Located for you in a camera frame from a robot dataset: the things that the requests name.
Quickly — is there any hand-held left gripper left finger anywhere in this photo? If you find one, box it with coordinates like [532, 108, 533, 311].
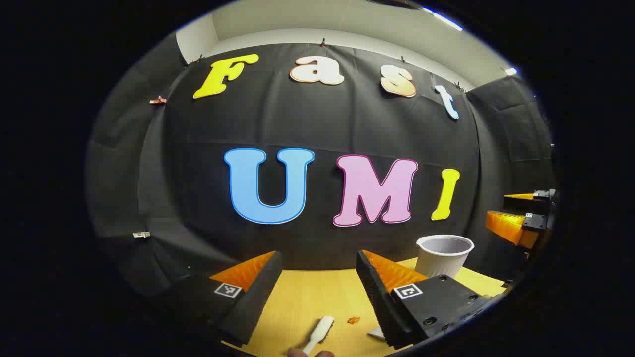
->
[164, 250, 283, 348]

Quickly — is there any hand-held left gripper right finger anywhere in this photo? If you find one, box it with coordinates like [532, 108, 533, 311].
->
[356, 249, 497, 350]

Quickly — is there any small white broom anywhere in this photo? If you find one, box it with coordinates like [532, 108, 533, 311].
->
[300, 316, 335, 356]

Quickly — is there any white ribbed garbage bin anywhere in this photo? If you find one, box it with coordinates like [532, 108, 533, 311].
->
[416, 235, 475, 278]

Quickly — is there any wooden desktop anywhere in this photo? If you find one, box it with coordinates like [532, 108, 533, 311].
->
[221, 257, 507, 357]

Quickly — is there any black backdrop cloth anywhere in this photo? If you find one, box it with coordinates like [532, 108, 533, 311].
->
[85, 32, 556, 303]

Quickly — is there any long ceiling light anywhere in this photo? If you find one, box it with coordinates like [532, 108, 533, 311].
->
[422, 6, 464, 32]

